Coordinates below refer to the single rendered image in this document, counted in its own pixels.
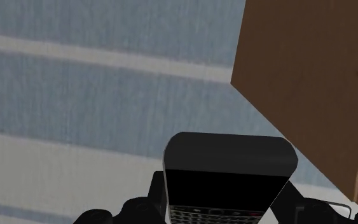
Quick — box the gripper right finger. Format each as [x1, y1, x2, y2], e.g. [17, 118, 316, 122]
[270, 181, 358, 224]

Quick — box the black keypad phone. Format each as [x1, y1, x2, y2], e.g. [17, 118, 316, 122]
[162, 131, 299, 224]

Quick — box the brown wooden furniture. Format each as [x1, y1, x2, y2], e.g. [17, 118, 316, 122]
[230, 0, 358, 208]

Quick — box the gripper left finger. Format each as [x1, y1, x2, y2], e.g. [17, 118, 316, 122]
[72, 171, 167, 224]

